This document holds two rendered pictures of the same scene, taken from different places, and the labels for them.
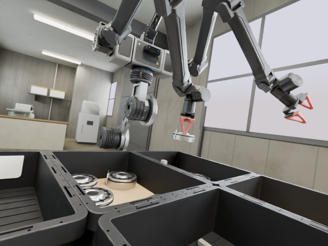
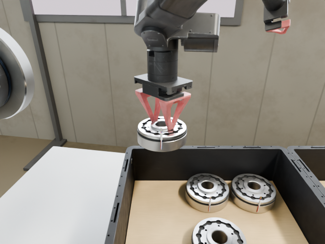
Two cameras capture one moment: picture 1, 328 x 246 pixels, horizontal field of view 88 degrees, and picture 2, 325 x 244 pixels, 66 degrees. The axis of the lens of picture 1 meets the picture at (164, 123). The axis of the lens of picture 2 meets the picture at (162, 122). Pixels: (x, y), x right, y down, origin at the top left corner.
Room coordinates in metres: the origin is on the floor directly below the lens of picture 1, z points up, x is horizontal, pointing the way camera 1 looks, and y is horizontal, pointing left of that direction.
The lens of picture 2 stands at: (0.48, 0.24, 1.28)
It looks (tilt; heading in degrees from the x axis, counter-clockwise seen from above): 27 degrees down; 313
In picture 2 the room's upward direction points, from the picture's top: straight up
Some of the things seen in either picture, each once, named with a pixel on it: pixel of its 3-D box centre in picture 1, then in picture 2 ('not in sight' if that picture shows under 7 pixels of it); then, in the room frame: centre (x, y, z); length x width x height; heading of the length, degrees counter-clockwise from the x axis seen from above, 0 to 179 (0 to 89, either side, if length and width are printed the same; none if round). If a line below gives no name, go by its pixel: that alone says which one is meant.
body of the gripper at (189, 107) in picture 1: (188, 109); (162, 68); (0.80, -0.11, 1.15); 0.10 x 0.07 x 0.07; 176
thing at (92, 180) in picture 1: (79, 179); not in sight; (0.50, 0.22, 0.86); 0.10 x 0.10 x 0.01
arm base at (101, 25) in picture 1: (108, 34); not in sight; (0.81, 0.33, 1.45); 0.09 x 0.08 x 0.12; 123
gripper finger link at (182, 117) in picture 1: (186, 124); (166, 105); (0.79, -0.10, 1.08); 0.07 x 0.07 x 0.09; 86
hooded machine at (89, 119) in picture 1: (88, 122); not in sight; (6.17, 2.73, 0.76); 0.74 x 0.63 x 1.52; 32
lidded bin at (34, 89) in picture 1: (39, 91); not in sight; (6.62, 5.01, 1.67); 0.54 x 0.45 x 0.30; 123
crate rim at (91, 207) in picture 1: (121, 170); not in sight; (0.46, 0.10, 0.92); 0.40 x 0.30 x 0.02; 43
